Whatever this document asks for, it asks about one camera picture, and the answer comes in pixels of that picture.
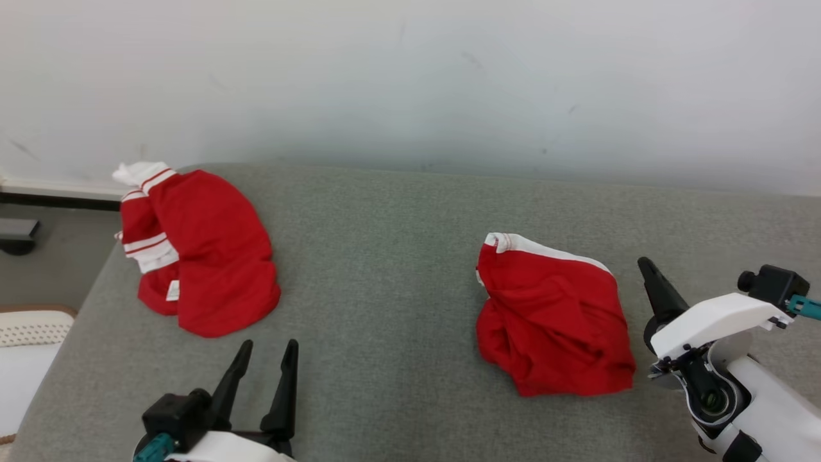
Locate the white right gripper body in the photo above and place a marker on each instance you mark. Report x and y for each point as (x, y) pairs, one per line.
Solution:
(718, 321)

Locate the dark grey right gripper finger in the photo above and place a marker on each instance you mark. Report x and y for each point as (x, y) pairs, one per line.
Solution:
(660, 295)

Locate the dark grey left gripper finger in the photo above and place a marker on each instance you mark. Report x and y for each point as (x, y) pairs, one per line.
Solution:
(229, 398)
(283, 404)

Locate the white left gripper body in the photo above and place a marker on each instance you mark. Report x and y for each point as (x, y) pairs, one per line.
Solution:
(237, 449)

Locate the red shorts with white stripe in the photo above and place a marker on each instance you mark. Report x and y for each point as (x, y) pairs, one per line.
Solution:
(551, 321)

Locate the red Bulls basketball jersey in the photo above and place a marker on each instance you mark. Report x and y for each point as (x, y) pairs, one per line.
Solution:
(218, 256)

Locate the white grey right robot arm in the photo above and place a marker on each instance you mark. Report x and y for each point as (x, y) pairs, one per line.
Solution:
(776, 410)

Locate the grey fabric sofa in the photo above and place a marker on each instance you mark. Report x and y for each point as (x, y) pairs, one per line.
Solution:
(397, 289)

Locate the white perforated laundry basket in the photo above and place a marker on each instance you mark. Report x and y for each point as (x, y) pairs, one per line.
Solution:
(32, 359)

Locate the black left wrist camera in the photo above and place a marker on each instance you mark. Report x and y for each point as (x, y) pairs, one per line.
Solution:
(173, 414)

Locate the white and black wall skirting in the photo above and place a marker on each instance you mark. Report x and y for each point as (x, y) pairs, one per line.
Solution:
(58, 192)

